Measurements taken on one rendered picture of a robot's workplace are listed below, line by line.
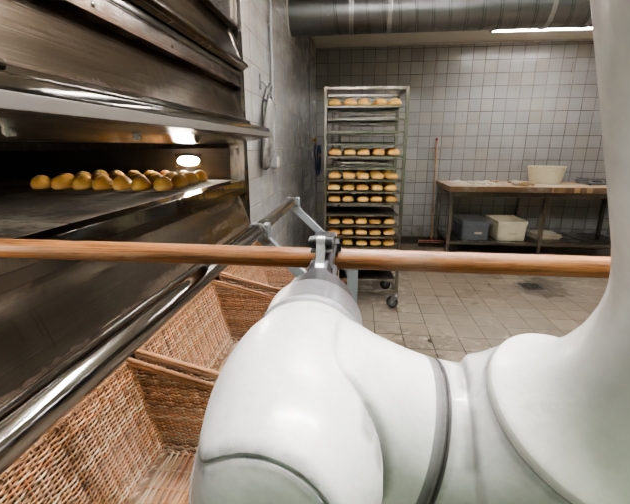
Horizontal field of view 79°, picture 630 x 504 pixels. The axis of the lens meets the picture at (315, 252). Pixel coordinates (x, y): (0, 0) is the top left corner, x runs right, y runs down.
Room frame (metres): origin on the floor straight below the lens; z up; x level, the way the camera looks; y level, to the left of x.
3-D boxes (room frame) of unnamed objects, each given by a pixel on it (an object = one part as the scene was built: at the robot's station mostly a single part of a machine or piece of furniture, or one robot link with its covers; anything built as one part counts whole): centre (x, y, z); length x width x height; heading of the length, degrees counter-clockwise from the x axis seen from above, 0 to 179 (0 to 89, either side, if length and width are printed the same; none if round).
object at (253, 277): (1.74, 0.14, 0.72); 0.56 x 0.49 x 0.28; 173
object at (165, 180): (1.77, 0.85, 1.21); 0.61 x 0.48 x 0.06; 84
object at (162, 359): (1.12, 0.21, 0.72); 0.56 x 0.49 x 0.28; 174
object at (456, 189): (4.77, -2.70, 0.45); 2.20 x 0.80 x 0.90; 84
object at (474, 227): (4.84, -2.01, 0.35); 0.50 x 0.36 x 0.24; 174
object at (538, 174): (4.83, -2.86, 1.01); 0.43 x 0.42 x 0.21; 84
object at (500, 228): (4.80, -2.42, 0.35); 0.50 x 0.36 x 0.24; 175
